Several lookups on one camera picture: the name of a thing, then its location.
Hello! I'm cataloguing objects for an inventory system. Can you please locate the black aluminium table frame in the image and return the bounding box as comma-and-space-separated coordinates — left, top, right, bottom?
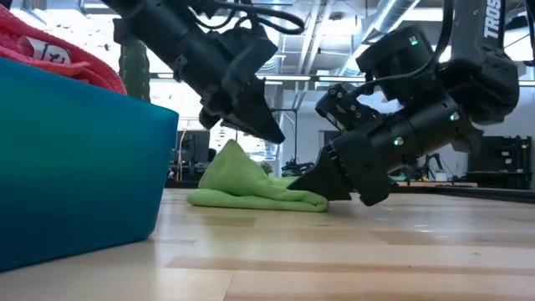
392, 185, 535, 205

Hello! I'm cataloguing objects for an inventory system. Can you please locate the pink microfiber towel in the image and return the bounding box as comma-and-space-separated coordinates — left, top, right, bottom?
0, 4, 128, 96

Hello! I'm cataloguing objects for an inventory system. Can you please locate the green cactus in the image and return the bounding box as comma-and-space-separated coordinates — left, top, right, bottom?
118, 39, 152, 104

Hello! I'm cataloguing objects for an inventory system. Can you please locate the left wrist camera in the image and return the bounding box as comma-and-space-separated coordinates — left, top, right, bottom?
225, 24, 280, 91

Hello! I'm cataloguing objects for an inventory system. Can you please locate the blue plastic tray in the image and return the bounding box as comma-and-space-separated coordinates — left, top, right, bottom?
0, 57, 181, 273

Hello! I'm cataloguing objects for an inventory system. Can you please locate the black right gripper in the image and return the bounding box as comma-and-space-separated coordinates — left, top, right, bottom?
287, 120, 415, 208

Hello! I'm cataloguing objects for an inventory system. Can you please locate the black background monitor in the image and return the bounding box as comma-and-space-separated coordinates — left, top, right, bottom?
175, 130, 211, 169

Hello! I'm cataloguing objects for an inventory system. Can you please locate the black cabinet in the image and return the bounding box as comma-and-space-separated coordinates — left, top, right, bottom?
466, 135, 533, 190

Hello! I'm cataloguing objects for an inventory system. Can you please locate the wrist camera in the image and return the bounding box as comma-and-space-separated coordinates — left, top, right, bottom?
314, 83, 384, 133
225, 24, 280, 91

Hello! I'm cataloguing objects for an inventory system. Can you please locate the green microfiber towel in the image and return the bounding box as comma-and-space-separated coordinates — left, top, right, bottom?
186, 139, 330, 214

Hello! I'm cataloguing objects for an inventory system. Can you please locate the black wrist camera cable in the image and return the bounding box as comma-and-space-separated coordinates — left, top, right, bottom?
187, 0, 307, 37

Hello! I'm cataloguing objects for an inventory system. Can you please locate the long light bar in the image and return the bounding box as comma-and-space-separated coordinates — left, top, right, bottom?
149, 71, 535, 87

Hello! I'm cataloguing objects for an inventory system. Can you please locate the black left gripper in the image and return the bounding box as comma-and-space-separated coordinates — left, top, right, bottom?
173, 29, 287, 145

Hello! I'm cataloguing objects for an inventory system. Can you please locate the silver slanted ventilation duct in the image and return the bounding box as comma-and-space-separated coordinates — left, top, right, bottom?
338, 0, 421, 79

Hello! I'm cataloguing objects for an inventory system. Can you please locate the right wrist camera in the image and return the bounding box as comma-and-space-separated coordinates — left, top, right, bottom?
314, 83, 384, 133

